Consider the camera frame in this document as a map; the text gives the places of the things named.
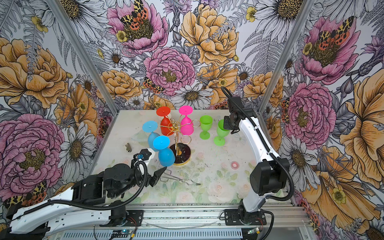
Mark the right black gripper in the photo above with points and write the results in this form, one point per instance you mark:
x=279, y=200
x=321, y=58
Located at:
x=226, y=125

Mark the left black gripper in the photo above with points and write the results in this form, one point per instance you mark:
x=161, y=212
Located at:
x=153, y=180

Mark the green wine glass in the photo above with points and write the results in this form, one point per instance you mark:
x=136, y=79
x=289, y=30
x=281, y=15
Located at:
x=206, y=124
x=219, y=140

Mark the green wine glass front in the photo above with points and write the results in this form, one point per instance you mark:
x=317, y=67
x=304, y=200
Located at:
x=206, y=124

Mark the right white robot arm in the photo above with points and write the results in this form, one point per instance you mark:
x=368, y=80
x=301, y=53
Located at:
x=270, y=179

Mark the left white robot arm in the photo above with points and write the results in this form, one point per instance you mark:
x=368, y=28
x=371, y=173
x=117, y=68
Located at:
x=98, y=199

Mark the blue wine glass front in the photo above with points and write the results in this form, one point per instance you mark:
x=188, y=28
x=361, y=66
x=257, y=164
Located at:
x=165, y=154

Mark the blue wine glass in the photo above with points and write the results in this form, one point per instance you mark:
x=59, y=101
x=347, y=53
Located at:
x=165, y=154
x=150, y=127

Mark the pink wine glass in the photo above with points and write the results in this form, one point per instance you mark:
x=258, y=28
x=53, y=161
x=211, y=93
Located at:
x=187, y=127

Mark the blue wine glass rear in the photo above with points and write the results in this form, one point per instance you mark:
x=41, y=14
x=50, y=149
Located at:
x=150, y=127

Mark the red wine glass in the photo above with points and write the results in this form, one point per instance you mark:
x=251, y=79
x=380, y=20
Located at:
x=165, y=124

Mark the small tan clip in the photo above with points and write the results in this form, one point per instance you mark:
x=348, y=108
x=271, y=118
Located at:
x=128, y=148

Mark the metal wire tongs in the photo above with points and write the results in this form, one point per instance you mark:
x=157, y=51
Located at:
x=168, y=176

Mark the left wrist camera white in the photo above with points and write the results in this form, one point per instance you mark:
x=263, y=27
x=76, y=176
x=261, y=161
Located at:
x=145, y=156

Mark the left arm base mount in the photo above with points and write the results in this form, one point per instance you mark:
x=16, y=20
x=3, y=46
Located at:
x=129, y=217

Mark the gold wire glass rack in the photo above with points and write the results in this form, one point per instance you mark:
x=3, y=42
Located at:
x=180, y=148

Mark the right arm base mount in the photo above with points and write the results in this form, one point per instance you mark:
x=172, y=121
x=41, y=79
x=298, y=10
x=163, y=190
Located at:
x=240, y=217

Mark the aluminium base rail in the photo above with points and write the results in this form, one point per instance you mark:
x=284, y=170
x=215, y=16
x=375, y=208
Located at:
x=194, y=222

